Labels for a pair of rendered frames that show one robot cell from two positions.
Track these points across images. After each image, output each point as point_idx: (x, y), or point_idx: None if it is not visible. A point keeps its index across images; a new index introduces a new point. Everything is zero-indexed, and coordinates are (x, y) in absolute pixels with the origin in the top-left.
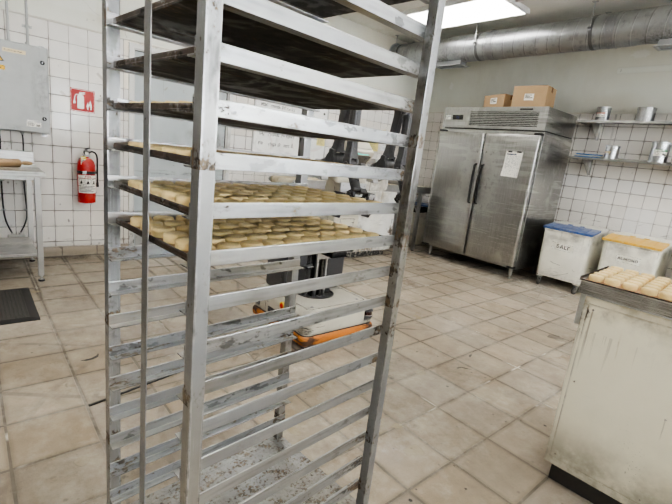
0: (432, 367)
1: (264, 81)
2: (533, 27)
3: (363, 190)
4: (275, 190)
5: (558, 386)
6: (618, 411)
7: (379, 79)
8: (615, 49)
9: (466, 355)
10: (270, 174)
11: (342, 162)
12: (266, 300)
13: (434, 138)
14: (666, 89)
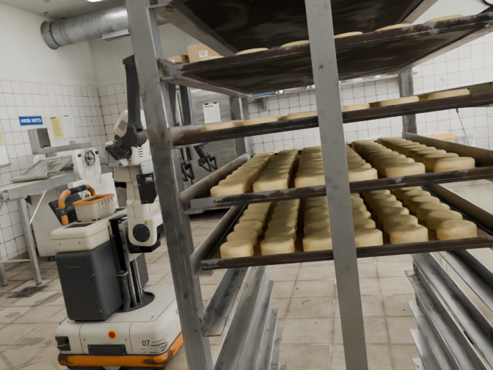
0: (285, 315)
1: (378, 2)
2: None
3: (186, 161)
4: (303, 156)
5: (373, 277)
6: (488, 261)
7: (40, 60)
8: None
9: (294, 290)
10: None
11: (144, 139)
12: (81, 339)
13: (114, 111)
14: None
